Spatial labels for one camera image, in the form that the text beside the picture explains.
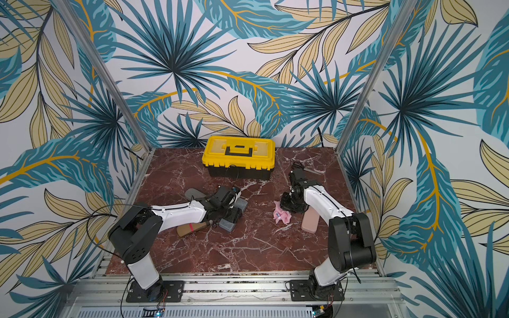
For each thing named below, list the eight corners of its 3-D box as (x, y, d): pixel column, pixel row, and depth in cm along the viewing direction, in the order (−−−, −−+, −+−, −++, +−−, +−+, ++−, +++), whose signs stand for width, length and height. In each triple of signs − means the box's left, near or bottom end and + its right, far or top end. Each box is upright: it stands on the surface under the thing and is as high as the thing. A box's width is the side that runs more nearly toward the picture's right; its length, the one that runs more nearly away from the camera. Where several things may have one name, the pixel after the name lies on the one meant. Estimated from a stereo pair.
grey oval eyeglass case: (185, 200, 100) (184, 196, 97) (188, 191, 103) (186, 188, 100) (204, 200, 100) (203, 197, 97) (206, 192, 103) (205, 188, 101)
